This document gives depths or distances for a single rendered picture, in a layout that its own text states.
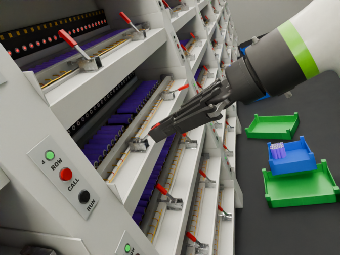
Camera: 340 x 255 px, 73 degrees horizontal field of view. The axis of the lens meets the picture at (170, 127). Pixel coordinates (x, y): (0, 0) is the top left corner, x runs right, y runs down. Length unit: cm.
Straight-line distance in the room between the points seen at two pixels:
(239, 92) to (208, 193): 60
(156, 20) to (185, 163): 50
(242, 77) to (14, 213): 37
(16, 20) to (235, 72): 51
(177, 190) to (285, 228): 66
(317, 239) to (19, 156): 109
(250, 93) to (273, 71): 5
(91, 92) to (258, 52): 28
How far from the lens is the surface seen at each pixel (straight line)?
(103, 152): 54
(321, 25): 37
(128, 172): 48
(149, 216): 62
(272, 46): 37
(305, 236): 119
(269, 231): 121
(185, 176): 72
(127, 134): 56
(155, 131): 48
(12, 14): 68
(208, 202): 90
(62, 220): 34
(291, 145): 156
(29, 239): 41
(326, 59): 38
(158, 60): 91
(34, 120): 34
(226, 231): 106
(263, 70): 37
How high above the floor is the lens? 99
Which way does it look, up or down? 24 degrees down
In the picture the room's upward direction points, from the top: 27 degrees counter-clockwise
